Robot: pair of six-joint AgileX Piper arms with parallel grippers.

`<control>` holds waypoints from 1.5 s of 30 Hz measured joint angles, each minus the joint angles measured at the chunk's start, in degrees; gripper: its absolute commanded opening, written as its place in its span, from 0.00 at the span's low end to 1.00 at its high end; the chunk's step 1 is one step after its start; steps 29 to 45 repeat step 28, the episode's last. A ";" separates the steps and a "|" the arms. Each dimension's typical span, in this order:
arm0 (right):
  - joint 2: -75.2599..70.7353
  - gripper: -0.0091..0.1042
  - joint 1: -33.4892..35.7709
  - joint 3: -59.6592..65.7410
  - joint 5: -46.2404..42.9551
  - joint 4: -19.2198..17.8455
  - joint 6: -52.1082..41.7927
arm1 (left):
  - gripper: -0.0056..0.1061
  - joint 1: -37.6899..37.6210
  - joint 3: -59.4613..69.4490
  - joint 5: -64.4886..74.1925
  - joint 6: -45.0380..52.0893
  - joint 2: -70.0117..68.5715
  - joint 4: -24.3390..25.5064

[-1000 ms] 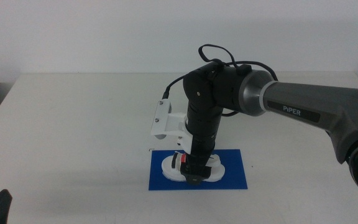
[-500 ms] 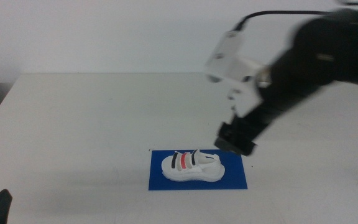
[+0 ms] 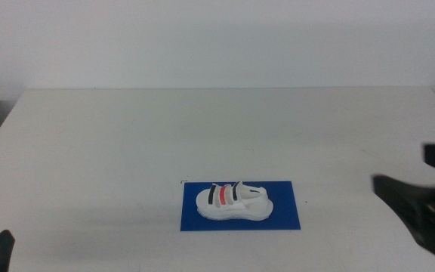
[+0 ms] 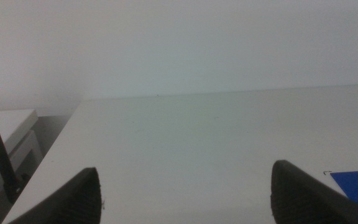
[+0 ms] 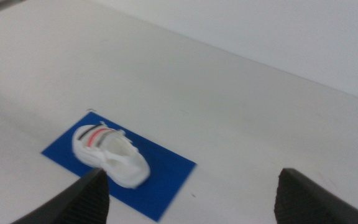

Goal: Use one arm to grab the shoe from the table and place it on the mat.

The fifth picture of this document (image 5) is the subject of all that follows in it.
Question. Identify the white shoe with striped heel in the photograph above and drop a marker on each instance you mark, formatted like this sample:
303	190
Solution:
120	161

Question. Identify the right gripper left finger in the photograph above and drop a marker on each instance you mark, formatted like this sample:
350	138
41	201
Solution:
85	202

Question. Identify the blue rectangular mat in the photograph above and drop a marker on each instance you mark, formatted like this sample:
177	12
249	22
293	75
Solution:
166	174

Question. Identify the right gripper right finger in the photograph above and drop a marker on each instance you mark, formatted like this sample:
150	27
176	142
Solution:
300	205

